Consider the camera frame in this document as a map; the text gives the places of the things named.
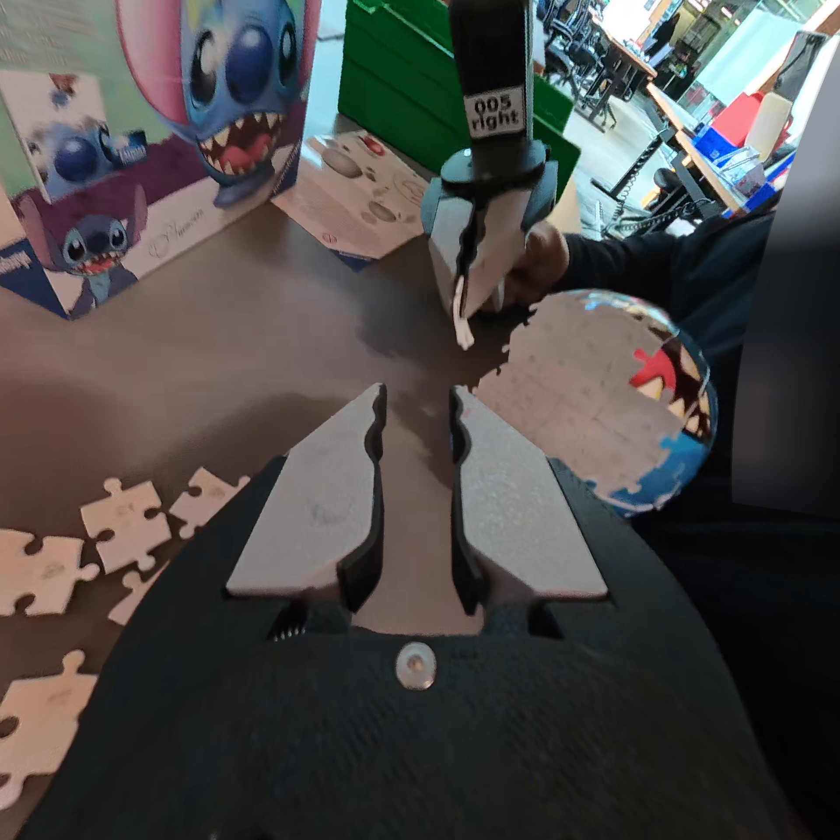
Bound white puzzle pieces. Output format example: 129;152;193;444
0;466;253;811

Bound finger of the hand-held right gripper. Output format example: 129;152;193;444
428;197;476;316
459;189;530;317

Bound colourful cardboard puzzle box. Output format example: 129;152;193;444
0;0;322;322

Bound tan cardboard sheet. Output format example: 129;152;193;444
748;92;798;161

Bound black desk frame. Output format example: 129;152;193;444
594;125;677;198

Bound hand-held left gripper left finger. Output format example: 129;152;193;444
226;382;388;614

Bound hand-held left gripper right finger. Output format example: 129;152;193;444
449;386;608;616

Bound black coiled cable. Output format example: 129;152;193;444
600;197;713;240

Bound blue white puzzle ball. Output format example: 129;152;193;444
474;289;718;519

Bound white instruction leaflet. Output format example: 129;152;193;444
270;128;437;273

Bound red box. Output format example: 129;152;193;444
712;92;765;148

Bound stacked green plastic bins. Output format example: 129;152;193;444
338;0;581;201

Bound cluttered wooden desk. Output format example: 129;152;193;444
646;82;785;217

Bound person's right hand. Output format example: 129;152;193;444
502;220;571;309

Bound white puzzle piece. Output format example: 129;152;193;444
451;276;475;350

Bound black swivel chair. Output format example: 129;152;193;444
646;167;723;224

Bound blue storage bins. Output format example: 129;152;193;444
696;128;778;204

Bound row of office chairs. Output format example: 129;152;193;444
545;0;634;132

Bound person's right forearm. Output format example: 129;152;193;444
563;206;778;355

